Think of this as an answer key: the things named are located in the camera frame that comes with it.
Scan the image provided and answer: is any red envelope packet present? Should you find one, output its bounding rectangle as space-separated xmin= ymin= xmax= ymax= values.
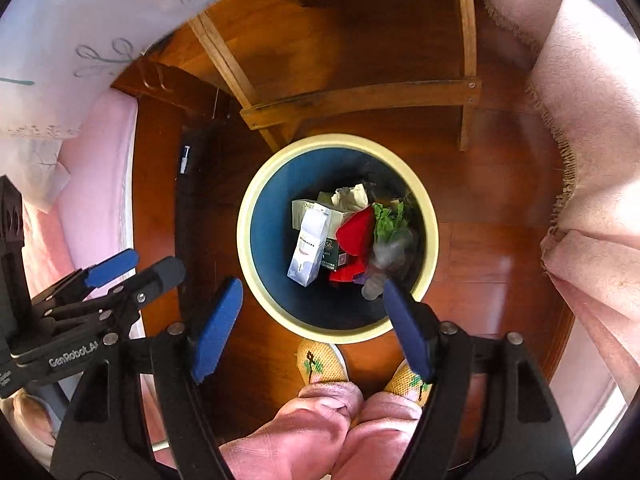
xmin=329 ymin=206 xmax=375 ymax=283

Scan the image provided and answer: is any right yellow slipper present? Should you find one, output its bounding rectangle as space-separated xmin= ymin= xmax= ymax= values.
xmin=384 ymin=360 xmax=432 ymax=408

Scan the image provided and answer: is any beige paper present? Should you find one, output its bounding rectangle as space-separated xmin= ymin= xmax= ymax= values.
xmin=330 ymin=183 xmax=369 ymax=212

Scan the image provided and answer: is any wooden table frame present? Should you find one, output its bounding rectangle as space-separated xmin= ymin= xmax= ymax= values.
xmin=190 ymin=0 xmax=482 ymax=148

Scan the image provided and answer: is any tree pattern tablecloth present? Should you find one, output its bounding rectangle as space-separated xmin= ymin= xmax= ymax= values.
xmin=1 ymin=0 xmax=217 ymax=211

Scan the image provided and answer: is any left yellow slipper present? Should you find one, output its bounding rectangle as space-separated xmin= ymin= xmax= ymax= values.
xmin=296 ymin=339 xmax=349 ymax=386

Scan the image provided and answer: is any white floral curtain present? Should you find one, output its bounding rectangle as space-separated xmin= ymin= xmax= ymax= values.
xmin=482 ymin=0 xmax=640 ymax=441

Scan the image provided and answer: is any green paper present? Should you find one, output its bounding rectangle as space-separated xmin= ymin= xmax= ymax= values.
xmin=372 ymin=200 xmax=409 ymax=243

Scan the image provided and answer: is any white blue small carton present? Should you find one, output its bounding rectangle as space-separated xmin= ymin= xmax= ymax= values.
xmin=288 ymin=210 xmax=326 ymax=287

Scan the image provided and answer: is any dark green tea box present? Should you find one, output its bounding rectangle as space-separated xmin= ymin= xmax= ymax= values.
xmin=291 ymin=200 xmax=352 ymax=271

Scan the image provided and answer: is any person left hand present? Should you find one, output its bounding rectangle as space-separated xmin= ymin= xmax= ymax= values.
xmin=13 ymin=391 xmax=55 ymax=448

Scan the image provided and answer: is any pink bed blanket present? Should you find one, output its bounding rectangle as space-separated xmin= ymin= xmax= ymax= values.
xmin=19 ymin=86 xmax=162 ymax=456

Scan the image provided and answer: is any right pink trouser leg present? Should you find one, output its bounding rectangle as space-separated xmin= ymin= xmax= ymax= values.
xmin=331 ymin=392 xmax=423 ymax=480

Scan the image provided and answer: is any yellow slipper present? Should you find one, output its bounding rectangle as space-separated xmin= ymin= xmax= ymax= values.
xmin=384 ymin=360 xmax=432 ymax=408
xmin=296 ymin=339 xmax=349 ymax=386

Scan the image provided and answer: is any blue trash bin cream rim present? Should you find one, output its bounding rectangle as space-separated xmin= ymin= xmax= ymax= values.
xmin=236 ymin=133 xmax=439 ymax=344

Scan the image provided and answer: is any clear plastic bottle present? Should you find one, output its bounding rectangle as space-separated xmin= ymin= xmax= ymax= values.
xmin=361 ymin=228 xmax=418 ymax=301

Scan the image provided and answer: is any pink trouser leg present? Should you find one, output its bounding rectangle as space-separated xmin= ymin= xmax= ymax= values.
xmin=331 ymin=392 xmax=423 ymax=480
xmin=220 ymin=382 xmax=363 ymax=479

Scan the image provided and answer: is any left pink trouser leg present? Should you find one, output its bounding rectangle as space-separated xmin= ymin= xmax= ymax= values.
xmin=220 ymin=382 xmax=363 ymax=479

